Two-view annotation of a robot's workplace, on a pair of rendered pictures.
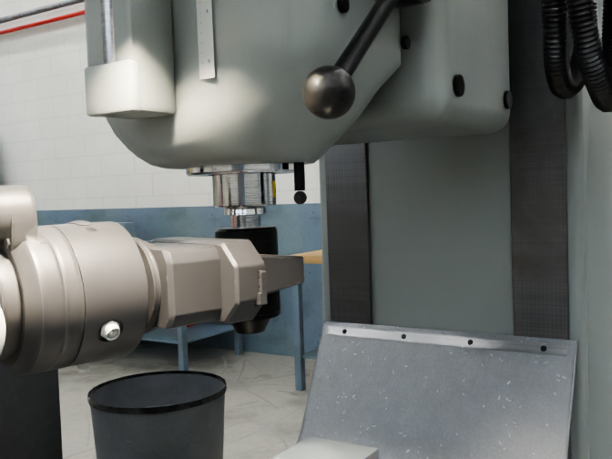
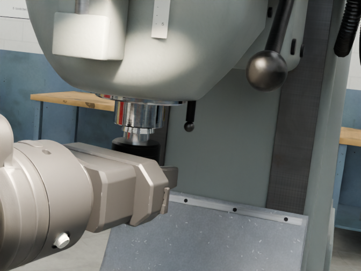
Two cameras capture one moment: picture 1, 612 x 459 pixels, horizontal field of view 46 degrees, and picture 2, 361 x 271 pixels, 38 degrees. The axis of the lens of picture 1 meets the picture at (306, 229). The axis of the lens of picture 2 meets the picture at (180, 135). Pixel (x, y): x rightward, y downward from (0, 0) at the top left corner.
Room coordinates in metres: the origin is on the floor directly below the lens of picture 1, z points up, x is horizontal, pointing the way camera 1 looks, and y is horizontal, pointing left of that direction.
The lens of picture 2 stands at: (0.06, 0.14, 1.35)
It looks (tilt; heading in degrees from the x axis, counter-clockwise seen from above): 9 degrees down; 344
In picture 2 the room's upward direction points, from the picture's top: 6 degrees clockwise
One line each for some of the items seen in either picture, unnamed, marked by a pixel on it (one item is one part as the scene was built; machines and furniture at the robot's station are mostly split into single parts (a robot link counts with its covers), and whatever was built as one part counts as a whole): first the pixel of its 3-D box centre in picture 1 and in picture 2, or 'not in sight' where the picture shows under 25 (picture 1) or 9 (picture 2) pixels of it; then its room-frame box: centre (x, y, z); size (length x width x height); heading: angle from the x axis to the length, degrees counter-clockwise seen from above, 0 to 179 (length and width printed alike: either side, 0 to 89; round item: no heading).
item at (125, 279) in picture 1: (140, 288); (65, 194); (0.48, 0.11, 1.23); 0.13 x 0.12 x 0.10; 42
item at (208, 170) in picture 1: (243, 168); (141, 95); (0.54, 0.05, 1.31); 0.09 x 0.09 x 0.01
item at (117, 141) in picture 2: (246, 233); (136, 146); (0.54, 0.05, 1.26); 0.05 x 0.05 x 0.01
